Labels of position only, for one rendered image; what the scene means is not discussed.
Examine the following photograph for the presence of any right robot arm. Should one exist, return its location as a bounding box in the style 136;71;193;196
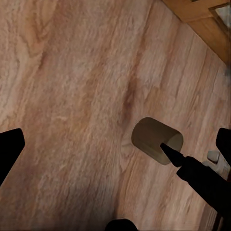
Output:
160;143;231;224

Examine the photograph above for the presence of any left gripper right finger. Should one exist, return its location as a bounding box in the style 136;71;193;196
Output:
216;128;231;167

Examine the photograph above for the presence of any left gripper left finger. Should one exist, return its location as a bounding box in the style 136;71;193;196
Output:
0;128;25;186

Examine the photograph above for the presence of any pillar candle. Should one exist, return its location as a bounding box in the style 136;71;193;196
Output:
131;117;183;165

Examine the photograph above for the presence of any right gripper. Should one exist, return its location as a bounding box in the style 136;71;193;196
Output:
160;143;231;206

